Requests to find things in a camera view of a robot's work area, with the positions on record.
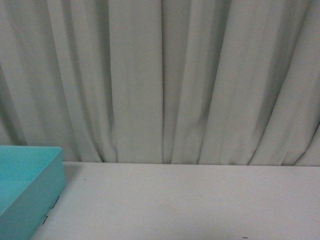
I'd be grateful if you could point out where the turquoise plastic storage box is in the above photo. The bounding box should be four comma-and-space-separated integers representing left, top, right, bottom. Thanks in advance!
0, 145, 65, 240

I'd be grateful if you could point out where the grey pleated curtain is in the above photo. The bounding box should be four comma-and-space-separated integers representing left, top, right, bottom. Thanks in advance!
0, 0, 320, 166

